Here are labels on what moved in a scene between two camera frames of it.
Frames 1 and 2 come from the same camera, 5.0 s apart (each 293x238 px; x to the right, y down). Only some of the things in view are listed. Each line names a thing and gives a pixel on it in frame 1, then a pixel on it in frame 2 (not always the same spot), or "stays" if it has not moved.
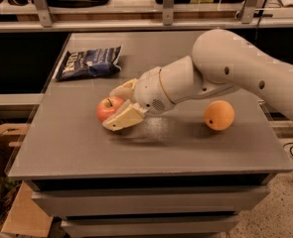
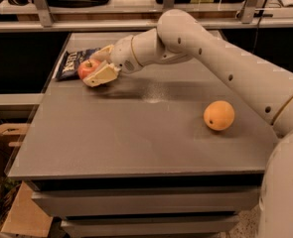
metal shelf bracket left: [41, 4] stays
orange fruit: [219, 115] stays
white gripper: [150, 90] to [123, 56]
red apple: [107, 105] to [86, 66]
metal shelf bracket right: [248, 11] stays
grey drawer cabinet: [169, 176] stays
